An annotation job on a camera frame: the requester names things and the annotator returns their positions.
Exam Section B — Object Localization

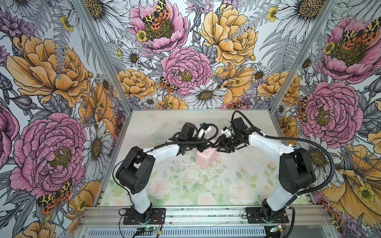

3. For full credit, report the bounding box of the purple wrapping paper sheet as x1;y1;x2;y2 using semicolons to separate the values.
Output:
195;148;220;169

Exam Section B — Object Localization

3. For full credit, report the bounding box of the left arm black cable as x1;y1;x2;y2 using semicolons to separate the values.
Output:
112;123;219;197

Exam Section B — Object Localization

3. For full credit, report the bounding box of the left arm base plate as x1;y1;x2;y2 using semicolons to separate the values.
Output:
123;208;166;225

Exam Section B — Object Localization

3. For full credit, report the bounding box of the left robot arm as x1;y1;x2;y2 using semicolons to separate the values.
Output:
113;137;215;225

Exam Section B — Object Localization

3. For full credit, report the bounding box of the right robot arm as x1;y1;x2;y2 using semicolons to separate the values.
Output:
212;131;316;222

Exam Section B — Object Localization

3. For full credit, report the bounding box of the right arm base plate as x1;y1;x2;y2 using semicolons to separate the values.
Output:
243;207;289;224

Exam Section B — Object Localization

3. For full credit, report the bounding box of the aluminium front rail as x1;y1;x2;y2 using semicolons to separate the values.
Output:
78;205;332;228

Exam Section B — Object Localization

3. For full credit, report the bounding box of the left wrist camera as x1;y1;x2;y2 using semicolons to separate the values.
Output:
177;123;211;141

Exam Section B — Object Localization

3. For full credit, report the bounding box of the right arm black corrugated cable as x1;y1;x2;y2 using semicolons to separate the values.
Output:
231;110;335;197

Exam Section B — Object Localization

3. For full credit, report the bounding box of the white slotted cable duct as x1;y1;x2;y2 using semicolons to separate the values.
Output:
83;226;266;238

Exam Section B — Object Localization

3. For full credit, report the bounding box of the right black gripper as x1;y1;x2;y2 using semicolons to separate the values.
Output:
211;133;245;154

